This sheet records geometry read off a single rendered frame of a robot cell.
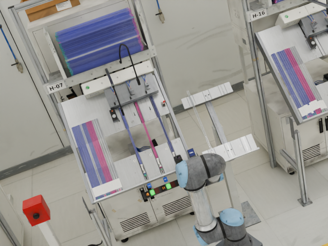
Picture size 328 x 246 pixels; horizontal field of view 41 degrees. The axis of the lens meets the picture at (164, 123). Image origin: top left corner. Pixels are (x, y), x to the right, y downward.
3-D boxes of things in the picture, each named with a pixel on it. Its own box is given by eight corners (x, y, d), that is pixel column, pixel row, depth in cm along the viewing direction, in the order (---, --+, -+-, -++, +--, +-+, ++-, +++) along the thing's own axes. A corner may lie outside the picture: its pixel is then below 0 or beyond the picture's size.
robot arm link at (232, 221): (250, 235, 229) (245, 216, 222) (225, 244, 228) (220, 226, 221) (241, 220, 239) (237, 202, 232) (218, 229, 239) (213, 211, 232)
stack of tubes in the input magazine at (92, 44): (144, 50, 287) (132, 10, 274) (71, 76, 282) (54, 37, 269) (140, 44, 298) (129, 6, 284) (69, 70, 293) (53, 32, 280)
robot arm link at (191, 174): (228, 243, 228) (207, 163, 199) (201, 252, 228) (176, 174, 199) (220, 227, 239) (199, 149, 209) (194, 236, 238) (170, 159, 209)
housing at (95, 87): (154, 77, 305) (153, 70, 291) (88, 102, 300) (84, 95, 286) (150, 68, 306) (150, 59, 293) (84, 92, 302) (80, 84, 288)
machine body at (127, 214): (202, 214, 345) (183, 152, 314) (118, 247, 338) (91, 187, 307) (179, 170, 401) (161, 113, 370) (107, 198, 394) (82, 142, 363)
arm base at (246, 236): (258, 243, 236) (255, 230, 231) (237, 260, 230) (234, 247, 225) (238, 230, 247) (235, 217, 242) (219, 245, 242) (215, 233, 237)
